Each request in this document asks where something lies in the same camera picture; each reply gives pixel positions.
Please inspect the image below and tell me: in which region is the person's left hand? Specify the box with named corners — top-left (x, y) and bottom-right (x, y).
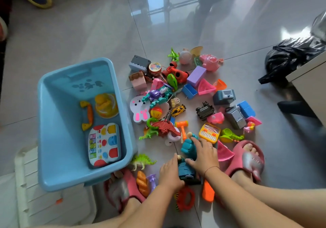
top-left (158, 153), bottom-right (185, 193)

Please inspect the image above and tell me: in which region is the person's right hand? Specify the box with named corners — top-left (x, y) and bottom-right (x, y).
top-left (185, 136), bottom-right (220, 177)

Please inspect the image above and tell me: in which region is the teal toy truck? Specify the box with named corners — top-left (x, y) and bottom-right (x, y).
top-left (177, 156), bottom-right (202, 185)

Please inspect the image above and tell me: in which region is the teal toy creature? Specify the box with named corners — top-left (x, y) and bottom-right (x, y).
top-left (181, 133), bottom-right (200, 161)

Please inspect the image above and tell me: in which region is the yellow toy phone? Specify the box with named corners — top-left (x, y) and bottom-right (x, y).
top-left (198, 122), bottom-right (221, 144)

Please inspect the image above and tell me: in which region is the red toy gear ring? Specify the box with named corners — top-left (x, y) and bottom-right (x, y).
top-left (174, 186), bottom-right (196, 212)

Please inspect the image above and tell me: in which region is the orange toy bread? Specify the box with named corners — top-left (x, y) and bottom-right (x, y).
top-left (135, 170), bottom-right (150, 198)

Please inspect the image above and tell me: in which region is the lime green toy scoop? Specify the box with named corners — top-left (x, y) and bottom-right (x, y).
top-left (219, 128), bottom-right (245, 144)

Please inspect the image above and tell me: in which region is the lime green toy dinosaur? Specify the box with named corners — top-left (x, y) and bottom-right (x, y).
top-left (130, 154), bottom-right (158, 172)

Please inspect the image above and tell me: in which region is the orange toy piece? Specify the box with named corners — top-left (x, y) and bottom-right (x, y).
top-left (202, 179), bottom-right (216, 203)

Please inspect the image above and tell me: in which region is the black toy vehicle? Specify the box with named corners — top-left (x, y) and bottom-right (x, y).
top-left (195, 101), bottom-right (215, 121)

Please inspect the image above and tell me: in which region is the green ring lizard toy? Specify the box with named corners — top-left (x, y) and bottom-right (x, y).
top-left (139, 117), bottom-right (160, 141)

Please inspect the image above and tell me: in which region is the red toy plane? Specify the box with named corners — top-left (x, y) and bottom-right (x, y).
top-left (152, 113), bottom-right (182, 138)

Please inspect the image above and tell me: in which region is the grey toy refrigerator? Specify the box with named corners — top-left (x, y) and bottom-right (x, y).
top-left (224, 106), bottom-right (247, 130)

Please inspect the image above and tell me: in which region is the yellow toy race car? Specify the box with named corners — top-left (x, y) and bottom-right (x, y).
top-left (170, 104), bottom-right (187, 117)

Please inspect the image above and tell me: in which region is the small pink yellow toy figure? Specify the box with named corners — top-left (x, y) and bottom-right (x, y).
top-left (243, 121), bottom-right (256, 134)

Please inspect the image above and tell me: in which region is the blue-grey toy appliance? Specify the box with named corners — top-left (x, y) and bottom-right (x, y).
top-left (213, 89), bottom-right (237, 106)

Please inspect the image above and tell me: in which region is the blue toy block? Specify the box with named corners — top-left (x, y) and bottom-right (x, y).
top-left (237, 100), bottom-right (256, 119)

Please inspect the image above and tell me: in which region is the red white toy tablet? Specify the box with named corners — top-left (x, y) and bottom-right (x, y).
top-left (88, 122), bottom-right (122, 168)

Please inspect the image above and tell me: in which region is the white bunny toy board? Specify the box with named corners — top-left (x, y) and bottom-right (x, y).
top-left (129, 95), bottom-right (151, 124)

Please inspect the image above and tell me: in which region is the teal purple toy robot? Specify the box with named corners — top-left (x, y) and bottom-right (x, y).
top-left (141, 87), bottom-right (174, 109)

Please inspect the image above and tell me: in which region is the purple foam block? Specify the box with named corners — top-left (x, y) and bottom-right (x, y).
top-left (186, 65), bottom-right (207, 88)

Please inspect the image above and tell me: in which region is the green oval toy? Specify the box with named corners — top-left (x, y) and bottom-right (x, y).
top-left (166, 73), bottom-right (178, 92)

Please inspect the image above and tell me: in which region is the red toy camera robot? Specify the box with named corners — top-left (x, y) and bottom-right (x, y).
top-left (162, 61), bottom-right (190, 84)

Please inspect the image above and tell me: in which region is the pink house-shaped toy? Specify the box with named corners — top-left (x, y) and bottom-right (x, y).
top-left (150, 78), bottom-right (166, 91)

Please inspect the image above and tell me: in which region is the pink pig toy pot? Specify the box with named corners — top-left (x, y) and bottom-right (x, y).
top-left (199, 54), bottom-right (224, 72)

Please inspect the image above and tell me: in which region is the yellow duck toy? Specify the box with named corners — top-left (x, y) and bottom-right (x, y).
top-left (94, 93), bottom-right (119, 119)

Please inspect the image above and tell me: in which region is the round colourful toy drum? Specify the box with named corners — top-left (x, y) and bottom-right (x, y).
top-left (148, 62), bottom-right (162, 77)

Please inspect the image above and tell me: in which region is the round pink pig toy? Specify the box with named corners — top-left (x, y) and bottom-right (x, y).
top-left (178, 48), bottom-right (193, 65)

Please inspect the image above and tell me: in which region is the green toy airplane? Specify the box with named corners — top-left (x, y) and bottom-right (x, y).
top-left (167, 47), bottom-right (180, 63)

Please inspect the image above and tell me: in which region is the blue plastic storage bin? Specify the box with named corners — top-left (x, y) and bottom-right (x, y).
top-left (37, 57), bottom-right (138, 192)

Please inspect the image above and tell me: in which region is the grey toothed toy block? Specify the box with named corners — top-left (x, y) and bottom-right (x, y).
top-left (128, 55), bottom-right (151, 74)

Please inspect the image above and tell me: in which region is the white plastic lid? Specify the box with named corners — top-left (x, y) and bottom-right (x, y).
top-left (14, 144), bottom-right (97, 228)

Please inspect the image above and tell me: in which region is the person's left forearm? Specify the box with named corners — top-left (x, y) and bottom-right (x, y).
top-left (122, 184), bottom-right (185, 228)

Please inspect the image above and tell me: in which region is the pink right slipper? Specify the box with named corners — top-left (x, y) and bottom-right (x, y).
top-left (224, 140), bottom-right (265, 183)

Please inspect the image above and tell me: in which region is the pink slipper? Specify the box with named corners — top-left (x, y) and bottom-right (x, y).
top-left (224, 140), bottom-right (265, 183)
top-left (104, 169), bottom-right (147, 214)

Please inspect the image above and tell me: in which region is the pink left slipper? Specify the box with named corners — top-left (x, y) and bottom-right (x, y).
top-left (104, 169), bottom-right (147, 214)

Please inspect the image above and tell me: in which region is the black furniture foot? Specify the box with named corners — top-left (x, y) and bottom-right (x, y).
top-left (277, 100), bottom-right (318, 118)

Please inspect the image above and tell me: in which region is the beige cabinet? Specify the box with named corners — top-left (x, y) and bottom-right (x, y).
top-left (285, 51), bottom-right (326, 127)

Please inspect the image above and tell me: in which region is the black plastic bag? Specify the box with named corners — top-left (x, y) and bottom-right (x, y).
top-left (258, 10), bottom-right (326, 84)

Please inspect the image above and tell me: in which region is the thin wrist bracelet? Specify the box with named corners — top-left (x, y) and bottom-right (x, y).
top-left (203, 166), bottom-right (220, 178)

